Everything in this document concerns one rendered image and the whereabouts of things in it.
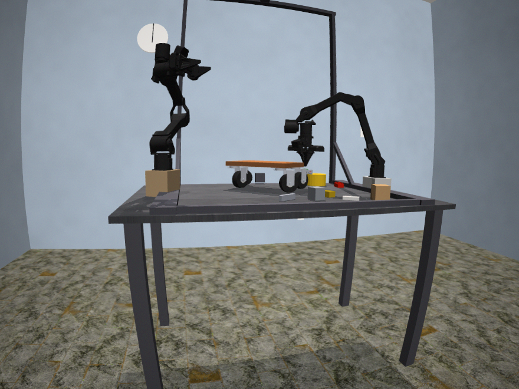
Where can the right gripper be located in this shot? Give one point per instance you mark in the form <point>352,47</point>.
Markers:
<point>185,65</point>

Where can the yellow roll with centre hole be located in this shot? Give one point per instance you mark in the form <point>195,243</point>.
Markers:
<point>316,179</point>

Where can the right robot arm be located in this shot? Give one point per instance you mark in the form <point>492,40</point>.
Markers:
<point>161,140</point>

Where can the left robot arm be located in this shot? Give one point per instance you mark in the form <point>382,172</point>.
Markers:
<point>377,168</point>

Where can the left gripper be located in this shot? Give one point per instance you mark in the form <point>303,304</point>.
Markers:
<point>303,152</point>

